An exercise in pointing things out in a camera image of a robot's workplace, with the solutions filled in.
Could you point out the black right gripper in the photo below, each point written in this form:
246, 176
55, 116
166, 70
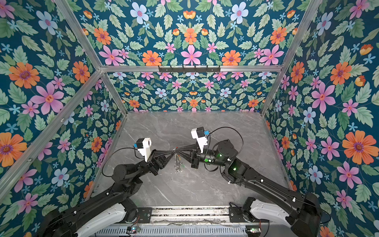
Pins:
194, 159

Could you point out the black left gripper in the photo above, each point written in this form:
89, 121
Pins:
155, 164

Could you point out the silver keyring with keys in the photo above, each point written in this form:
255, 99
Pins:
178, 163

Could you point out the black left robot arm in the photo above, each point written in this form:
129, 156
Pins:
127, 182

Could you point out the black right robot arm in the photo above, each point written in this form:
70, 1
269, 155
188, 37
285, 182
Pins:
302, 213

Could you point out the white ventilation grille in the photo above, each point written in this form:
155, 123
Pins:
173, 231

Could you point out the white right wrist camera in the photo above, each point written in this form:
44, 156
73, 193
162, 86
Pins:
200, 135

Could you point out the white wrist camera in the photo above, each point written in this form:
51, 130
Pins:
143, 146
200, 135

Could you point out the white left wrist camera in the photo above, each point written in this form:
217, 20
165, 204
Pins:
143, 146

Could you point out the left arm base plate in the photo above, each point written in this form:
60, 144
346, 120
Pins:
141, 215

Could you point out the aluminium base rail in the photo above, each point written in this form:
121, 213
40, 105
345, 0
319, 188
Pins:
257, 212

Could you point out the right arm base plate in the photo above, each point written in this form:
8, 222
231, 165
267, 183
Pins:
236, 215

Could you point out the black hook rail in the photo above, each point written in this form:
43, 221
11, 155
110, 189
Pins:
187, 69

